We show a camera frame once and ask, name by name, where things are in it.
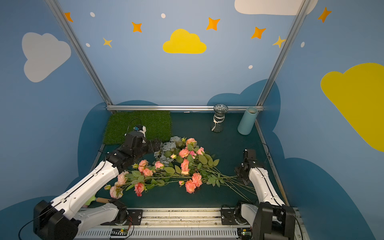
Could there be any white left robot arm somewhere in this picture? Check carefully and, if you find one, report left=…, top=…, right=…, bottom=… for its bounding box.
left=32, top=131, right=161, bottom=240

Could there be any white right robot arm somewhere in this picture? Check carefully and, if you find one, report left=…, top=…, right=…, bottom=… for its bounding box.
left=221, top=149, right=304, bottom=240

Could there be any light blue cylinder vase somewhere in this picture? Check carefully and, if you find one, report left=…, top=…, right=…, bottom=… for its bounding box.
left=238, top=107, right=258, bottom=135

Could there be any clear glass vase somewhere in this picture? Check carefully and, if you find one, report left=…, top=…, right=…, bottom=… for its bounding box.
left=211, top=104, right=229, bottom=133

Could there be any grey blue artificial flower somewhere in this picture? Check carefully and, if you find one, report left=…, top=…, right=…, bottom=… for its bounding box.
left=154, top=136, right=185, bottom=166

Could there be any green artificial grass mat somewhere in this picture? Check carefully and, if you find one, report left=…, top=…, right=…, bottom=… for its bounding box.
left=103, top=110, right=173, bottom=145

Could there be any pile of pink roses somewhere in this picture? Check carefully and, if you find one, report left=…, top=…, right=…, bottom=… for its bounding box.
left=103, top=137, right=259, bottom=200

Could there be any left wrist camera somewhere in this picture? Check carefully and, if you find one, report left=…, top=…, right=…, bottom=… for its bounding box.
left=134, top=125, right=147, bottom=138

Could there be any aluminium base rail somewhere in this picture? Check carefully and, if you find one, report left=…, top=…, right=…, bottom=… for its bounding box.
left=76, top=207, right=251, bottom=240

